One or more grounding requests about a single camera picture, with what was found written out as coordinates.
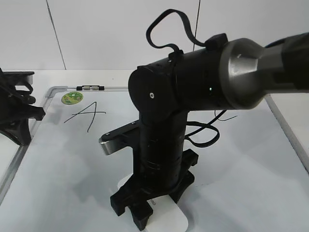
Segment black wrist camera with silver edge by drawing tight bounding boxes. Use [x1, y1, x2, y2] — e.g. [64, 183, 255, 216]
[99, 120, 140, 156]

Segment white whiteboard eraser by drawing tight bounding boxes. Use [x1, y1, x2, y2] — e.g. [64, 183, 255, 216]
[117, 174, 188, 232]

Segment round green magnet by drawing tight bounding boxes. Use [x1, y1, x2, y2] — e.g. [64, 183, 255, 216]
[61, 91, 84, 105]

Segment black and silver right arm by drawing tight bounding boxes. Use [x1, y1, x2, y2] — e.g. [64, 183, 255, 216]
[102, 33, 309, 230]

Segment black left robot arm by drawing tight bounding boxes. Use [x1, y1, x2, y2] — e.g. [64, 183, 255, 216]
[0, 71, 45, 145]

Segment white whiteboard with grey frame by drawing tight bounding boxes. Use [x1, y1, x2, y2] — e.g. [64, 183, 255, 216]
[0, 89, 309, 232]

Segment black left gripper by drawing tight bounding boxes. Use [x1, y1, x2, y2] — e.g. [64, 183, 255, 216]
[0, 104, 45, 145]

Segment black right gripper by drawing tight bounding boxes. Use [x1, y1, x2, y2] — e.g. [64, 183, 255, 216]
[110, 148, 199, 230]

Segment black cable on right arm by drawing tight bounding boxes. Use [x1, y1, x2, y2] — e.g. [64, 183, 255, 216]
[146, 9, 229, 147]

